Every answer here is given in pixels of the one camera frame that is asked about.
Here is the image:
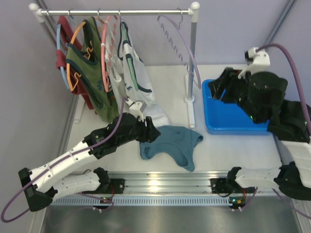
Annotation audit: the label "orange hanger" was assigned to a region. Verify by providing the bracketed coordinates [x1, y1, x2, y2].
[66, 20, 87, 92]

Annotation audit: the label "red tank top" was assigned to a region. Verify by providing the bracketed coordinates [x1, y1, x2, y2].
[56, 16, 94, 110]

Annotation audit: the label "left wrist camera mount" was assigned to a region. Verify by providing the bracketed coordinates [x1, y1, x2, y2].
[125, 99, 147, 121]

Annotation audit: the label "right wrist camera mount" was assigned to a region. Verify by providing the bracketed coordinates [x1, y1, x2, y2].
[238, 47, 271, 79]

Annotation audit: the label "teal tank top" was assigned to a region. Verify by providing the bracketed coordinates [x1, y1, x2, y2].
[140, 125, 204, 172]

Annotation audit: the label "white shirt on pink hanger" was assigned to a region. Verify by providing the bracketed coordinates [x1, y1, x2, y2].
[104, 16, 126, 111]

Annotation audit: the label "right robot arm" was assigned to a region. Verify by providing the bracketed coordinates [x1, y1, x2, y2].
[207, 67, 311, 201]

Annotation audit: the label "blue plastic bin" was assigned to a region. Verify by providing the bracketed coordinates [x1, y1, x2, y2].
[202, 79, 271, 135]

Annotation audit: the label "light blue hanger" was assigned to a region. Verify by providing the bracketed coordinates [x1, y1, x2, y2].
[56, 24, 69, 89]

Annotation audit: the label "slotted cable duct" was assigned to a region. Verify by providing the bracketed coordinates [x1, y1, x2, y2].
[52, 195, 242, 206]

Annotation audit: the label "lavender plastic hanger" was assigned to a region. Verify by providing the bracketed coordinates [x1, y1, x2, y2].
[156, 15, 202, 89]

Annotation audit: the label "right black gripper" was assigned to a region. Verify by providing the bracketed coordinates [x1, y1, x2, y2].
[207, 67, 260, 124]

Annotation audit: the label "mint green hanger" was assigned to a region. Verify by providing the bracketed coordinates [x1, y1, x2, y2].
[121, 21, 138, 91]

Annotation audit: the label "green tank top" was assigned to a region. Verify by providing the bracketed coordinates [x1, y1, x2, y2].
[66, 17, 119, 123]

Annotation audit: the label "white navy-trimmed tank top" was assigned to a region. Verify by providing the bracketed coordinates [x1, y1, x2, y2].
[117, 20, 170, 127]

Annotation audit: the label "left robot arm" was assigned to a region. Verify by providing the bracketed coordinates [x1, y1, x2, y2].
[18, 113, 161, 212]

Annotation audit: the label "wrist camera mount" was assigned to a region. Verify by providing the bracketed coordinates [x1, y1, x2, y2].
[125, 99, 147, 121]
[238, 47, 271, 79]

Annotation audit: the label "white clothes rack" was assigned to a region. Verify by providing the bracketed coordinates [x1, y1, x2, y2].
[29, 2, 200, 128]

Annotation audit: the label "pink hanger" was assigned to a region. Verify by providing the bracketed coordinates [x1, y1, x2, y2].
[101, 16, 111, 93]

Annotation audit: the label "aluminium mounting rail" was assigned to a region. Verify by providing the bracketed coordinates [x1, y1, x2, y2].
[106, 171, 299, 195]

